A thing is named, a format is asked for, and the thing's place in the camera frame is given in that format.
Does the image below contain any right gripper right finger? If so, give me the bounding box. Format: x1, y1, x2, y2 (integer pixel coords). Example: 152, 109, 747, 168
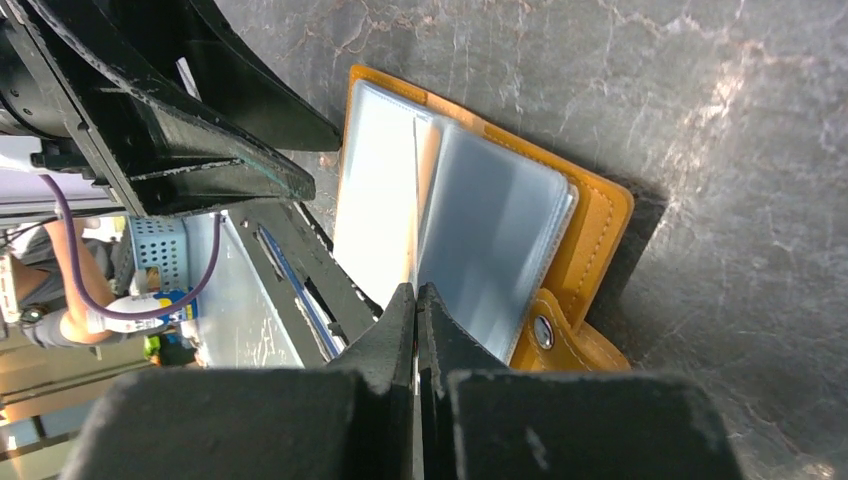
416, 284, 742, 479

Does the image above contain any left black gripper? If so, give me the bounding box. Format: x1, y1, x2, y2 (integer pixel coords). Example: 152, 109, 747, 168
1, 1, 315, 219

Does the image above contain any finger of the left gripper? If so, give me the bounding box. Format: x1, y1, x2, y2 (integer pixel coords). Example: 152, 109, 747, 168
152, 1, 342, 152

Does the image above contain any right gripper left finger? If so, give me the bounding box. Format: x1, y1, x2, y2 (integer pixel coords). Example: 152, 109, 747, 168
61, 283, 415, 479

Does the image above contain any orange leather card holder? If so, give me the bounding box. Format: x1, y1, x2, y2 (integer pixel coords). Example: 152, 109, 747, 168
332, 65, 634, 371

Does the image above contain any blue perforated basket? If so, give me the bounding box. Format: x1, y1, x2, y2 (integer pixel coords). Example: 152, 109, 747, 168
128, 217, 190, 293

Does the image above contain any seated person in background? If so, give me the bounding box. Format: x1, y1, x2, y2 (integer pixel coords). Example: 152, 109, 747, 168
10, 219, 167, 349

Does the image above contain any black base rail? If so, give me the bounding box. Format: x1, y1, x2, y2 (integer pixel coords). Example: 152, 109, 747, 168
228, 202, 383, 368

